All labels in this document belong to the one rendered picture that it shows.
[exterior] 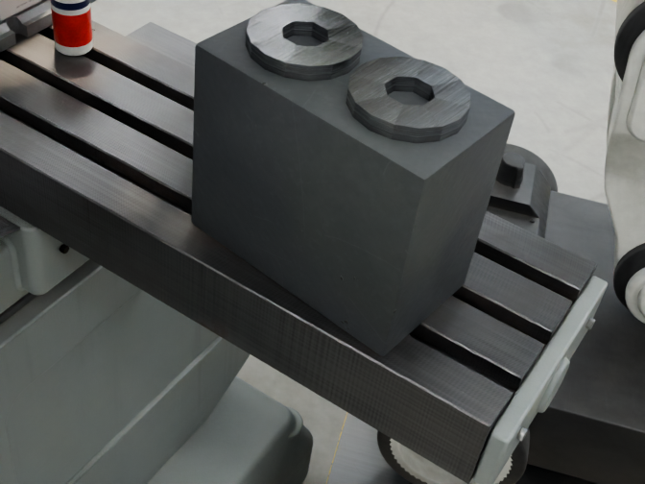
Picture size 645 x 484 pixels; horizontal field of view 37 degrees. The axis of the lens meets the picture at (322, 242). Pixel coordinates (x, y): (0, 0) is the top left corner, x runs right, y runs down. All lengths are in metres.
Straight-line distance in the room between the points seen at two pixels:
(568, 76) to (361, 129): 2.40
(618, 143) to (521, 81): 1.79
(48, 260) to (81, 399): 0.31
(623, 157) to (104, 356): 0.70
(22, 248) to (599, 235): 0.92
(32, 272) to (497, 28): 2.38
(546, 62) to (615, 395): 1.87
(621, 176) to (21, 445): 0.81
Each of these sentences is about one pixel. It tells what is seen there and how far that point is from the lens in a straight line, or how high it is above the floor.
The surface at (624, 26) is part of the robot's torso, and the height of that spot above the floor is 1.03.
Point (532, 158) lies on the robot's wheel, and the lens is 1.64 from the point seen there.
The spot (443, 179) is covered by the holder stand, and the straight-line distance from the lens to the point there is 0.67.
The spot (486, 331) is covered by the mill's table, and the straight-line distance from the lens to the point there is 0.82.
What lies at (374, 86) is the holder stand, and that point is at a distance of 0.70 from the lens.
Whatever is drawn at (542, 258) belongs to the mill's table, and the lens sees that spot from 0.90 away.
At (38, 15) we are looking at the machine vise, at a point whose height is 0.97.
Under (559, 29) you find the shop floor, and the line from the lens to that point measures 3.29.
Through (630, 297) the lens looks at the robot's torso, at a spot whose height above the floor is 0.67.
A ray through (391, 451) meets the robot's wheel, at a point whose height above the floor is 0.47.
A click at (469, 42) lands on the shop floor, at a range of 3.10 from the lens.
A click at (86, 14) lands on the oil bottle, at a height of 1.01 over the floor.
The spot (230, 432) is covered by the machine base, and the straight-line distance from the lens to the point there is 1.65.
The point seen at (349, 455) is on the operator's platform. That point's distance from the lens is 1.40.
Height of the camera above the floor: 1.55
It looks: 43 degrees down
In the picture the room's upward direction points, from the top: 9 degrees clockwise
